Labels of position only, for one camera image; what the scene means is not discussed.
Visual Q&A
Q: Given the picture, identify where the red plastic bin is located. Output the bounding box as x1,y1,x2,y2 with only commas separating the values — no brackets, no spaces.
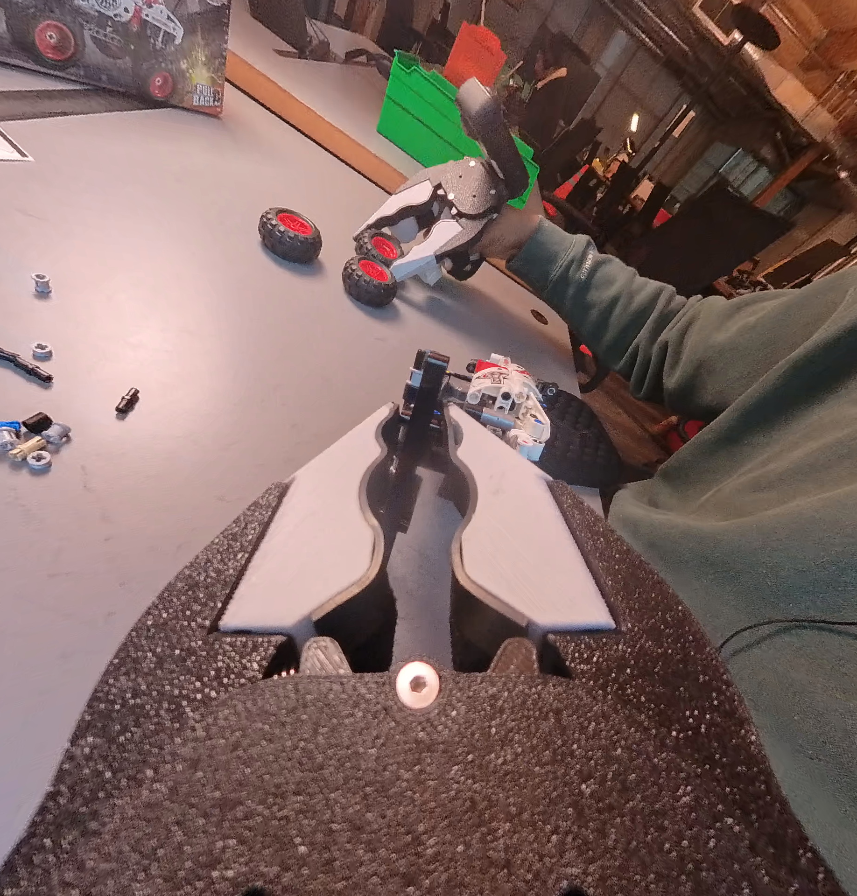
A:
443,21,506,88

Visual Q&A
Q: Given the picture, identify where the black quilted chair armrest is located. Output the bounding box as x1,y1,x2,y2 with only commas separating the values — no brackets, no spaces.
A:
534,385,639,488

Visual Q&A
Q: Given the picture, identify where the black office chair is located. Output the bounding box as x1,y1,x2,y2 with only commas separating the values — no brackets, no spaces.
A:
618,180,801,295

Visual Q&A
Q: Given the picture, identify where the black lego wheel red hub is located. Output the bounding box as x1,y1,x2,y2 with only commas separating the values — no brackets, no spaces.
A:
353,229,404,270
258,208,323,264
342,255,399,308

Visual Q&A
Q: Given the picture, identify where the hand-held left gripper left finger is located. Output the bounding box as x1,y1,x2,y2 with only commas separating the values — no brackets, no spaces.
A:
216,406,401,641

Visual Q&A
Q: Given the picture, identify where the person's right forearm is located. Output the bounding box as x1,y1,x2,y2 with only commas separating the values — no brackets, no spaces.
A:
510,217,857,421

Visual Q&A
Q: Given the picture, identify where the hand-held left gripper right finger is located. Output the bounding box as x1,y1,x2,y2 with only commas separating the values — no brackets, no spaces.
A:
447,406,618,638

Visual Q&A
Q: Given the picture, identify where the green plastic bin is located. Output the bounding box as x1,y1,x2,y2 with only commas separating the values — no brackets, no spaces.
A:
377,51,541,211

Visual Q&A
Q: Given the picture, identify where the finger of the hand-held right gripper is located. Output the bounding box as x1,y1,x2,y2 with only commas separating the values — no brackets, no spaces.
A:
352,177,452,242
391,215,467,287

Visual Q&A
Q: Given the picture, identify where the white lego truck model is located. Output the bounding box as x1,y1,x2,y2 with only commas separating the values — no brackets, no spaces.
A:
387,350,555,540

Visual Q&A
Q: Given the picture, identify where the lego set box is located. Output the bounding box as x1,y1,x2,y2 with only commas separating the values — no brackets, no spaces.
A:
0,0,233,116

